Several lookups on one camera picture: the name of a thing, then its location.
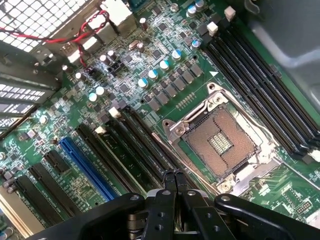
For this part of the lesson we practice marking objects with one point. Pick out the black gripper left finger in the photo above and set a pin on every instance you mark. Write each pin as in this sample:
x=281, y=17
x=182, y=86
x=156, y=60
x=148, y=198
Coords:
x=160, y=217

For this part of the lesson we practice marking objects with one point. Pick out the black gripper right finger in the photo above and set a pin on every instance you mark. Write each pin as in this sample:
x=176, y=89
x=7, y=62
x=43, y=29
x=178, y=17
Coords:
x=200, y=220

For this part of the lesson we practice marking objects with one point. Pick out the black RAM slot white latch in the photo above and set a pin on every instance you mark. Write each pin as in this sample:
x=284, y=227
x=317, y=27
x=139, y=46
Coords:
x=260, y=90
x=277, y=72
x=122, y=162
x=138, y=147

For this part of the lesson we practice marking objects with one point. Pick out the thin metal locking lever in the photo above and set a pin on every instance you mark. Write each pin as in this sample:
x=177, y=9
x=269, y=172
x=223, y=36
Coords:
x=186, y=164

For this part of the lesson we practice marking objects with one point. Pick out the long blue expansion slot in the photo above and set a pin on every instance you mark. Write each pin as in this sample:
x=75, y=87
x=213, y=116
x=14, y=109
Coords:
x=87, y=170

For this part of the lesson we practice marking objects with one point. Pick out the long black expansion slot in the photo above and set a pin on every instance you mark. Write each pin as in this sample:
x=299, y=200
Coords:
x=51, y=187
x=37, y=200

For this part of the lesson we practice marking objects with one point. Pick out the short black expansion slot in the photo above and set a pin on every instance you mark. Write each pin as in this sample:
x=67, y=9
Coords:
x=57, y=162

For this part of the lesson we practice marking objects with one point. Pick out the green motherboard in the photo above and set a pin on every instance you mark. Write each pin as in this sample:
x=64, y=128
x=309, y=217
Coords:
x=140, y=100

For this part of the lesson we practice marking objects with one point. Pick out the blue-topped silver capacitor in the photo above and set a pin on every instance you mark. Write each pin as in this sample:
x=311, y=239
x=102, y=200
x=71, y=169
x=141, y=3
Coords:
x=199, y=4
x=191, y=11
x=143, y=82
x=92, y=97
x=176, y=54
x=100, y=90
x=164, y=65
x=153, y=74
x=195, y=44

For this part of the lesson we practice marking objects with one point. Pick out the metal rear port block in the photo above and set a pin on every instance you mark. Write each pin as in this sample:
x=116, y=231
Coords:
x=75, y=51
x=98, y=32
x=120, y=15

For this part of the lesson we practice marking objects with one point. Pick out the grey metal PC case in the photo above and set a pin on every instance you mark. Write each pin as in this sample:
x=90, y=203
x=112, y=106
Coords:
x=287, y=30

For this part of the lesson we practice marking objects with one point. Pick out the CPU socket with metal frame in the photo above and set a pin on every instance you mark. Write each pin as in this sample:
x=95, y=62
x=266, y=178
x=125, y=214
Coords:
x=222, y=145

